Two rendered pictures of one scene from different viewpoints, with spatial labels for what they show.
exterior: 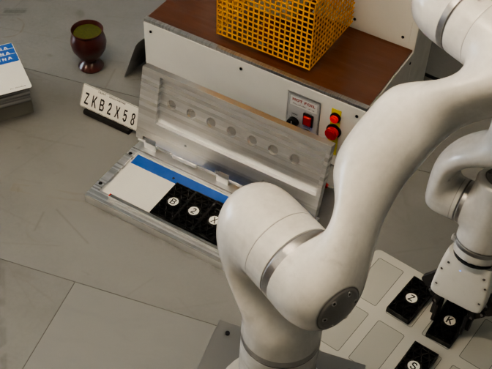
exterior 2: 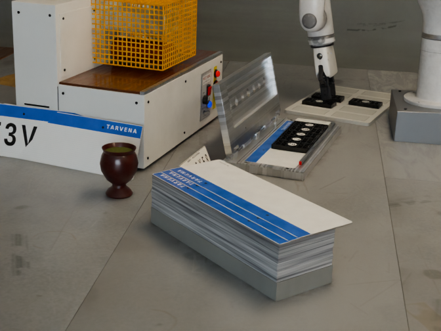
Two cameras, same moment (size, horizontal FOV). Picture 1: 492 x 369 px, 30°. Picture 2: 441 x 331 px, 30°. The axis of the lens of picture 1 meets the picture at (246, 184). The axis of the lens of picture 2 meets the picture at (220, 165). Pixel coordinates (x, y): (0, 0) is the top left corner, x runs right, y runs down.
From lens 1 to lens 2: 2.88 m
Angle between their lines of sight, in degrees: 83
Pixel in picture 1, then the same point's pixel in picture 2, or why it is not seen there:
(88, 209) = (310, 179)
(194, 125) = (239, 109)
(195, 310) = (373, 147)
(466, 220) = (328, 18)
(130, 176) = (272, 161)
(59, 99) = not seen: hidden behind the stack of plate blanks
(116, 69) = not seen: hidden behind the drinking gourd
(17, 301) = (420, 191)
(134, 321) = (398, 160)
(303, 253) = not seen: outside the picture
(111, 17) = (28, 193)
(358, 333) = (352, 113)
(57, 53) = (101, 210)
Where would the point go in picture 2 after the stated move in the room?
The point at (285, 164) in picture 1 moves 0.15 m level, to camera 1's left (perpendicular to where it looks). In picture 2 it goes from (263, 89) to (275, 103)
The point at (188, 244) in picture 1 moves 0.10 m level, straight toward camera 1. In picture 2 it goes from (326, 142) to (361, 140)
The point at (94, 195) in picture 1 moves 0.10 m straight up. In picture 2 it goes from (302, 169) to (304, 129)
